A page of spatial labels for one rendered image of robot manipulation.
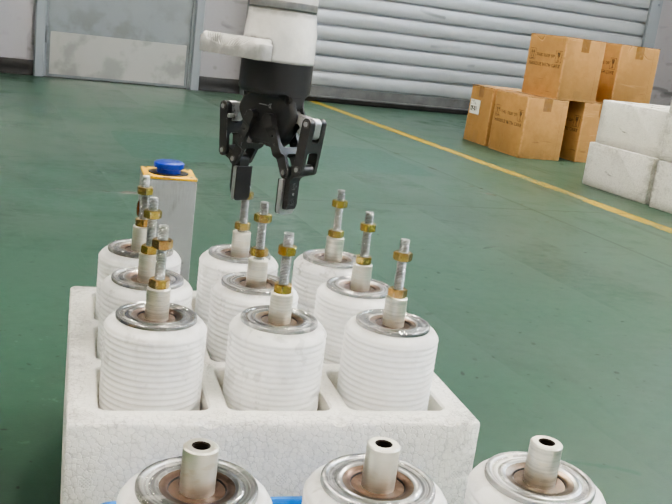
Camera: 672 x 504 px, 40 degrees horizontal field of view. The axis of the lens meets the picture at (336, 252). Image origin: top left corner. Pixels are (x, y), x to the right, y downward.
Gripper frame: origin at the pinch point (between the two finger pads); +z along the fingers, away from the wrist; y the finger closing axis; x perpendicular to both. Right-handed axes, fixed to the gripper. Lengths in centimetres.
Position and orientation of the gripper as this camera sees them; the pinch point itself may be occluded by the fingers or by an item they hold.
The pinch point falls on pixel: (262, 194)
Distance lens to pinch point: 98.2
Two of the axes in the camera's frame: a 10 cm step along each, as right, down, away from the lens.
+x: -6.6, 0.9, -7.5
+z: -1.3, 9.6, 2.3
